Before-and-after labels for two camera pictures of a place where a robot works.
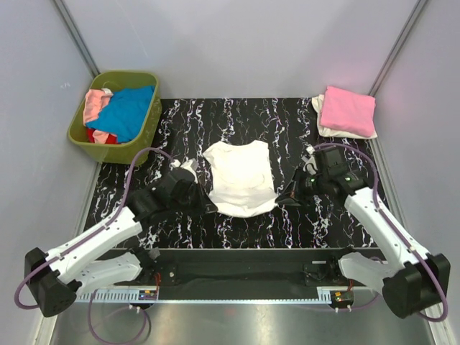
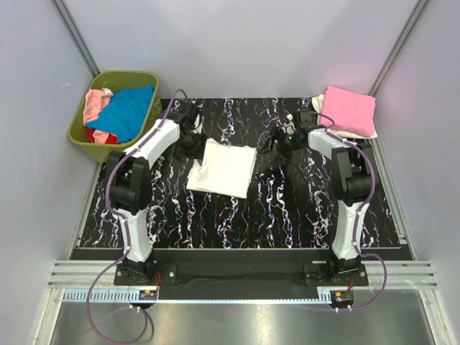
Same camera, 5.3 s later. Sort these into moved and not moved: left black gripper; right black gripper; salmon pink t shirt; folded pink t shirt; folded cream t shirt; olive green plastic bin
Moved: right black gripper; left black gripper
Not moved: olive green plastic bin; folded pink t shirt; salmon pink t shirt; folded cream t shirt
